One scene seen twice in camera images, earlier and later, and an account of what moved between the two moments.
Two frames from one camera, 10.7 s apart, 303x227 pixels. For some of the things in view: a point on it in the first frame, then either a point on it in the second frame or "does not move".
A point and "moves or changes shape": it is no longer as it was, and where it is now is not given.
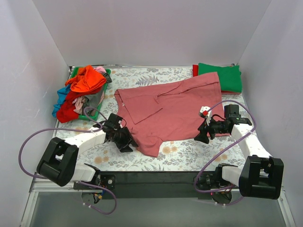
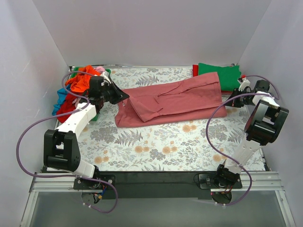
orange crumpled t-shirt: [87, 80] does not move
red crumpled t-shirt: [66, 113] does not move
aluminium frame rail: [40, 185] does not move
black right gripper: [207, 131] -> [236, 98]
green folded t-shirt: [229, 76] does not move
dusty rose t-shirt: [177, 111] moves or changes shape
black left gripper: [124, 141] -> [115, 93]
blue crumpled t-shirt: [62, 95] does not move
